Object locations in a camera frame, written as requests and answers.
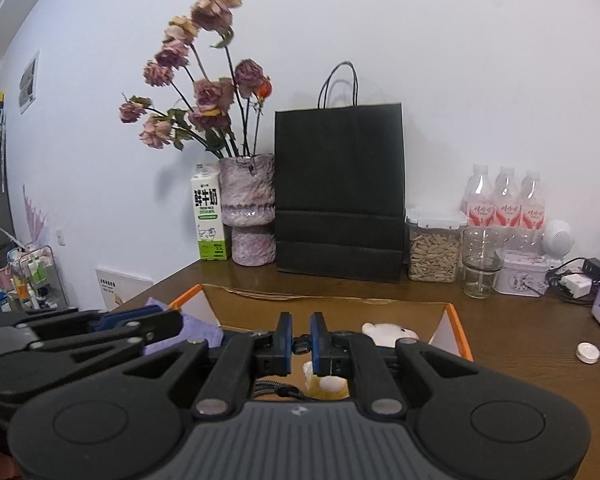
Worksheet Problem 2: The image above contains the middle water bottle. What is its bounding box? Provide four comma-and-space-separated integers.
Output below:
493, 167, 521, 228

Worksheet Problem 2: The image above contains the white patterned tin box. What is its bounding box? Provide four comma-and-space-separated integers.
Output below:
494, 250, 550, 298

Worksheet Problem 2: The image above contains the red cardboard pumpkin box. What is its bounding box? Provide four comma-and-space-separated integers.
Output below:
168, 282, 476, 403

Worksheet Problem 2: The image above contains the water bottle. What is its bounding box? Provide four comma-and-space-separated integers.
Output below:
519, 170, 545, 231
460, 164, 495, 226
493, 167, 521, 228

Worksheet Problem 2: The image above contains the yellow white plush toy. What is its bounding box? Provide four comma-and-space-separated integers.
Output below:
302, 322, 419, 401

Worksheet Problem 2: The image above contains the purple woven cloth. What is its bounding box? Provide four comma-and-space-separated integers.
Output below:
144, 292, 224, 356

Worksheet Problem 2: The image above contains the black paper shopping bag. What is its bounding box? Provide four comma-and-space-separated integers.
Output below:
274, 84, 405, 282

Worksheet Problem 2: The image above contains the white power adapter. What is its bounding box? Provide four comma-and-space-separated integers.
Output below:
559, 274, 593, 299

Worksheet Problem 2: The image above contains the green white milk carton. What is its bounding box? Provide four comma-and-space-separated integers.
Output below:
190, 162, 228, 261

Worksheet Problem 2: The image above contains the empty clear glass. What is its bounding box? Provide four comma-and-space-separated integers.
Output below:
462, 226, 504, 299

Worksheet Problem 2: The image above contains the small white round cap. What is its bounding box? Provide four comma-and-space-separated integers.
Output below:
576, 341, 600, 365

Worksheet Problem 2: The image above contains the purple marbled vase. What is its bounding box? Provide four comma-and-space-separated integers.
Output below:
220, 154, 276, 266

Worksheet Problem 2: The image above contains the right water bottle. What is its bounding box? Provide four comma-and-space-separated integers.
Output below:
519, 170, 545, 231

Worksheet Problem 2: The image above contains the white round speaker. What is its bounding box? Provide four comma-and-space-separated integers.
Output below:
542, 219, 574, 259

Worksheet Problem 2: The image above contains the wire rack with items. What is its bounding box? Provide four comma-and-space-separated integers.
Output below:
0, 228, 68, 311

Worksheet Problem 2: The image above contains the clear pellet storage container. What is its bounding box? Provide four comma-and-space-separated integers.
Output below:
406, 208, 468, 284

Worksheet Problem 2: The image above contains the white calendar card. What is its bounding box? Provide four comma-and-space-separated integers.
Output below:
95, 268, 154, 311

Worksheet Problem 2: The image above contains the dried rose bouquet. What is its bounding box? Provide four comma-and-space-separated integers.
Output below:
119, 0, 273, 159

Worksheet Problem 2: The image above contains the left water bottle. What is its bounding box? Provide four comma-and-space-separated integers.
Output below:
460, 164, 495, 226

